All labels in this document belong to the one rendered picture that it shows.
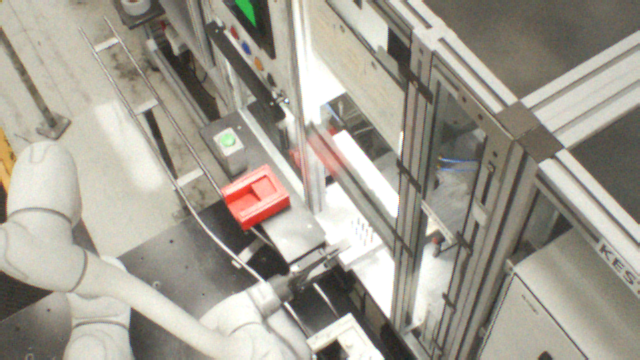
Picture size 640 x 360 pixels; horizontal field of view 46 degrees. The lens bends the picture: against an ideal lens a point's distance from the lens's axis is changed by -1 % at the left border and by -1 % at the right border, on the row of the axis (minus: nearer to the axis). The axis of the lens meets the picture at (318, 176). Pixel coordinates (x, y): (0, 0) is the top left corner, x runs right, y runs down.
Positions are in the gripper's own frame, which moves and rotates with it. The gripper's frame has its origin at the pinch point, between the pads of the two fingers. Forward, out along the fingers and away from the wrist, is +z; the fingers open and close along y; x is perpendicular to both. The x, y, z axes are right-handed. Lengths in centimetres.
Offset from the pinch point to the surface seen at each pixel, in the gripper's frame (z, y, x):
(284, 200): -3.1, -8.1, 25.4
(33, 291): -96, -96, 95
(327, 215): 5.2, -12.7, 16.5
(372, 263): 7.4, -12.8, -2.9
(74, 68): -37, -101, 196
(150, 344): -57, -31, 20
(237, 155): -7.5, -3.0, 43.1
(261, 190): -6.9, -7.8, 31.9
